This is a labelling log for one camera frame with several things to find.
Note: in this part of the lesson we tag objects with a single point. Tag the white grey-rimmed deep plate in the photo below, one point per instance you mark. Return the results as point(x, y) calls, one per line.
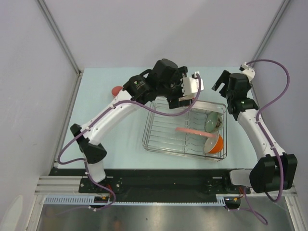
point(207, 107)

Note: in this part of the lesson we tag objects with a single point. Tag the orange white bowl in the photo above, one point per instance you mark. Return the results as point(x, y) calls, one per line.
point(214, 145)

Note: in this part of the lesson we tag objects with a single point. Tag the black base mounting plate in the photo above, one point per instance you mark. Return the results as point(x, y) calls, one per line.
point(155, 185)

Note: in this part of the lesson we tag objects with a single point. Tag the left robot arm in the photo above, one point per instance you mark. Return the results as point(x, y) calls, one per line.
point(137, 92)

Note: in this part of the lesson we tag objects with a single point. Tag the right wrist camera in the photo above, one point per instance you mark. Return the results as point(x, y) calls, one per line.
point(248, 71)

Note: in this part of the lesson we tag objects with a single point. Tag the aluminium front rail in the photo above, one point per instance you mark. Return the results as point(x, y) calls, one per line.
point(58, 185)

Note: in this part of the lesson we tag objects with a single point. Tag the left aluminium frame post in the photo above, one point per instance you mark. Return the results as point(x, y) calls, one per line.
point(58, 35)

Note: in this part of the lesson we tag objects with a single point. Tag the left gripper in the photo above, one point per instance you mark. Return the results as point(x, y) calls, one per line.
point(174, 102)

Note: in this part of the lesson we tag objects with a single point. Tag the pink plastic cup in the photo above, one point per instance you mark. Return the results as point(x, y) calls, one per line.
point(115, 90)

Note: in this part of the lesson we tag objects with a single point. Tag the right aluminium frame post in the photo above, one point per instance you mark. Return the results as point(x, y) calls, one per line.
point(283, 7)

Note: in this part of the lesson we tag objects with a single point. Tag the pink cream floral plate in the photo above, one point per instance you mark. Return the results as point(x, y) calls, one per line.
point(196, 132)

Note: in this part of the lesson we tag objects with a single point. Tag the aluminium frame post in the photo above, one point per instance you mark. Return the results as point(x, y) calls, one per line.
point(283, 7)
point(58, 35)

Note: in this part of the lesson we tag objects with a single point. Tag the metal wire dish rack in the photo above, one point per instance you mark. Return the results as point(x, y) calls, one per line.
point(160, 135)

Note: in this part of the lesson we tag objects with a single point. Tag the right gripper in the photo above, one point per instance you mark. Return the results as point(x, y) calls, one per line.
point(224, 78)

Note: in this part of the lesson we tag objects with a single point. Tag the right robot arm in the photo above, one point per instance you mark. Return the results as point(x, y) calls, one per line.
point(275, 169)

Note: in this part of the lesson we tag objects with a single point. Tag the white slotted cable duct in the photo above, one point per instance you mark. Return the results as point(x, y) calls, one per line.
point(69, 199)

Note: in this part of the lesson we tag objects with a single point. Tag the green floral bowl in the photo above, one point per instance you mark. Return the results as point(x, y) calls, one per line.
point(214, 122)

